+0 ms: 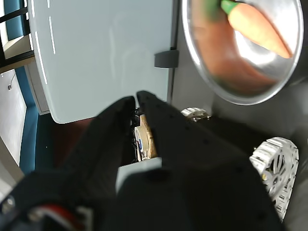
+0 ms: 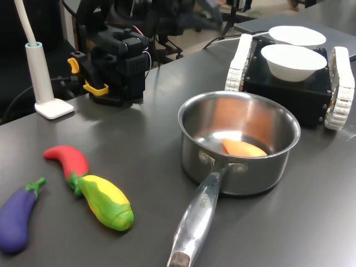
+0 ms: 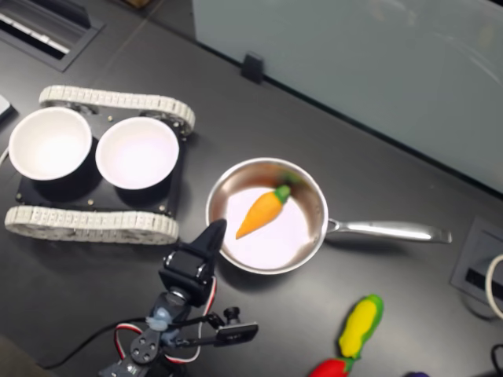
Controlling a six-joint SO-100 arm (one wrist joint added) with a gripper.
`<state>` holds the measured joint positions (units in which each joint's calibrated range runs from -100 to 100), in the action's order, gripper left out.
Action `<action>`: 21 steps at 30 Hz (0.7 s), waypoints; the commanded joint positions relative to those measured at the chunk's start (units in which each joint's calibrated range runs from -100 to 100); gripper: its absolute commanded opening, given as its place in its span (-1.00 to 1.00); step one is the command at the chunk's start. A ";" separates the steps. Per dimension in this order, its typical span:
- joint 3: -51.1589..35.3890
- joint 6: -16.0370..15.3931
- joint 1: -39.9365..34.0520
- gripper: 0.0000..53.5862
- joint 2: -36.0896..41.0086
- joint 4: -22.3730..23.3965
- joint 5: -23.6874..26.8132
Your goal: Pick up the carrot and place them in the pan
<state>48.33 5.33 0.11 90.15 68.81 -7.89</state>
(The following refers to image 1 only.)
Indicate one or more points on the orange toy carrot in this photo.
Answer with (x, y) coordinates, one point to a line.
(255, 26)

